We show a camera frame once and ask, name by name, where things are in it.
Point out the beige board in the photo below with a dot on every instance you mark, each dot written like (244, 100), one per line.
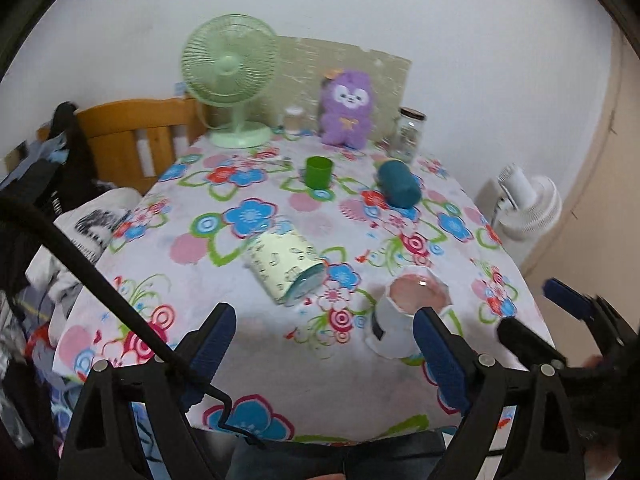
(300, 75)

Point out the purple plush toy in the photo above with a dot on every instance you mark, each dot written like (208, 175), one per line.
(346, 110)

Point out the white floor fan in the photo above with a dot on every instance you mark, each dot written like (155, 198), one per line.
(530, 205)

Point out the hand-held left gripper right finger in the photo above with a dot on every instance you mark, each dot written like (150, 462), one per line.
(442, 360)

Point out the black garment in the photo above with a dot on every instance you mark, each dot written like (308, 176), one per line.
(70, 160)

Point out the white printed cloth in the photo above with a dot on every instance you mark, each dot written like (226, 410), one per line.
(95, 220)

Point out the green plastic cup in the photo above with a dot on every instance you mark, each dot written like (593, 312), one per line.
(318, 172)

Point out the green desk fan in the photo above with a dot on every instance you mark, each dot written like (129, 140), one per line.
(227, 65)

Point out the wooden chair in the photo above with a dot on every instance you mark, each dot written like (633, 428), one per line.
(120, 125)

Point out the small white-lidded jar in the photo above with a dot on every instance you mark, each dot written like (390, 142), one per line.
(294, 121)

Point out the floral tablecloth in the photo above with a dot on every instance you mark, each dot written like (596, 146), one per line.
(300, 360)

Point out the pale green printed cup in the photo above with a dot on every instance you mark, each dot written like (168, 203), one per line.
(280, 260)

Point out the white cup with pink inside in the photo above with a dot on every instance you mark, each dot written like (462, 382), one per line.
(400, 325)

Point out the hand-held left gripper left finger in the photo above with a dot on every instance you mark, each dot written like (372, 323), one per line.
(212, 347)

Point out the glass jar with dark lid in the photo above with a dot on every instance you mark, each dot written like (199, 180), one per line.
(407, 135)

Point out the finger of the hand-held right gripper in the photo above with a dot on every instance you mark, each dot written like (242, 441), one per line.
(530, 342)
(570, 297)

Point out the teal cup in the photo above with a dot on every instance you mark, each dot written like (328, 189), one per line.
(400, 182)

